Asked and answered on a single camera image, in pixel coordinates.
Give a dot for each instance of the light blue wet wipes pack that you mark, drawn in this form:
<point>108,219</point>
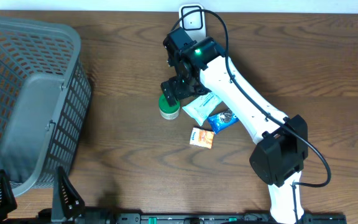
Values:
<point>200,108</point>

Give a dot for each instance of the blue Oreo cookie pack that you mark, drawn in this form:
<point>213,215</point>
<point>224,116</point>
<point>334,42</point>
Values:
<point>222,120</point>

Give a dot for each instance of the green lid jar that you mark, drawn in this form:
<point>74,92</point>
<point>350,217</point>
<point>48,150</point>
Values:
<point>168,112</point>

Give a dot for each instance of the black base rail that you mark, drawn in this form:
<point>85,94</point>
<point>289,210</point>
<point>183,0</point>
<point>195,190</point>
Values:
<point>95,215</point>

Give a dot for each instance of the grey plastic mesh basket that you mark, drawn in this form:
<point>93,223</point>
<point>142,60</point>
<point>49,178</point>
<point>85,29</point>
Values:
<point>44,98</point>

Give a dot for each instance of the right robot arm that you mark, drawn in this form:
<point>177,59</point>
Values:
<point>279,155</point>

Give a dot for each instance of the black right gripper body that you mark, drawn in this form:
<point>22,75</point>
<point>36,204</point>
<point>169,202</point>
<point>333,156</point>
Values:
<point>183,88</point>

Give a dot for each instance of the orange tissue pack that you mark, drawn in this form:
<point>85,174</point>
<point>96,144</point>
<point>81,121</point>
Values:
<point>201,138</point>

